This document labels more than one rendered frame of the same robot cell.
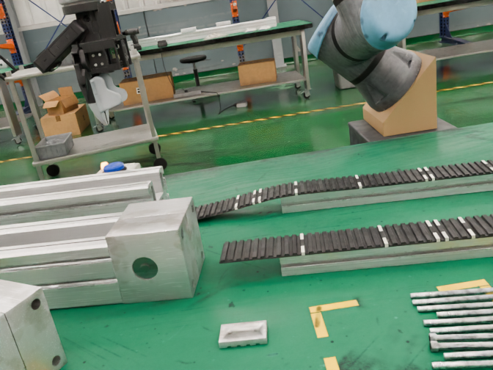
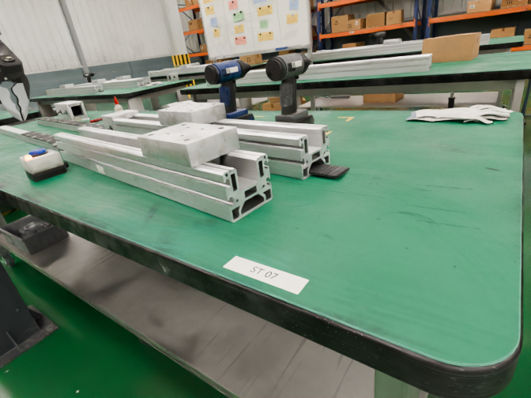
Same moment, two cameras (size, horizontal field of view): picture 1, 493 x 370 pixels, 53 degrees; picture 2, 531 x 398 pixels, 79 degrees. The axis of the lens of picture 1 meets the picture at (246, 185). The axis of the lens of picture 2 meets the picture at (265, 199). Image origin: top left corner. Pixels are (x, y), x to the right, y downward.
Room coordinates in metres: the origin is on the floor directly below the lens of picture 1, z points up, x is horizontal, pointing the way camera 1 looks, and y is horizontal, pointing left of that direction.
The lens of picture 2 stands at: (1.24, 1.26, 1.03)
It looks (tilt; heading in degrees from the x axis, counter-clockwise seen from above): 25 degrees down; 218
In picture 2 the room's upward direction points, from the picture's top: 8 degrees counter-clockwise
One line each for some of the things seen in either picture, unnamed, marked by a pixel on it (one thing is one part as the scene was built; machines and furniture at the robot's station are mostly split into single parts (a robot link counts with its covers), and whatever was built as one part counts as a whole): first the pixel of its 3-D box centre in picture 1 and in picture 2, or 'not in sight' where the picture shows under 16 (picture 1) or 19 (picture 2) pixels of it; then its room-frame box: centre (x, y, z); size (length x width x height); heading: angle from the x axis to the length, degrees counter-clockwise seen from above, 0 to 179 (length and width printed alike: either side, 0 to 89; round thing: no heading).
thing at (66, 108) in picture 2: not in sight; (71, 111); (0.33, -0.78, 0.83); 0.11 x 0.10 x 0.10; 176
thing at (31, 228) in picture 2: not in sight; (34, 231); (0.77, -0.74, 0.27); 0.31 x 0.21 x 0.10; 91
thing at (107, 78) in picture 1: (111, 98); (5, 103); (0.93, 0.22, 0.98); 0.06 x 0.03 x 0.09; 83
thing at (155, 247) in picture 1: (161, 244); (120, 126); (0.59, 0.12, 0.83); 0.12 x 0.09 x 0.10; 173
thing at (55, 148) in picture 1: (83, 111); not in sight; (3.72, 1.13, 0.50); 1.03 x 0.55 x 1.01; 102
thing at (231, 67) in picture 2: not in sight; (236, 95); (0.39, 0.53, 0.89); 0.20 x 0.08 x 0.22; 175
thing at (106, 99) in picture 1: (106, 100); (20, 101); (0.90, 0.23, 0.98); 0.06 x 0.03 x 0.09; 83
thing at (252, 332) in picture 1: (243, 333); not in sight; (0.43, 0.03, 0.78); 0.05 x 0.03 x 0.01; 84
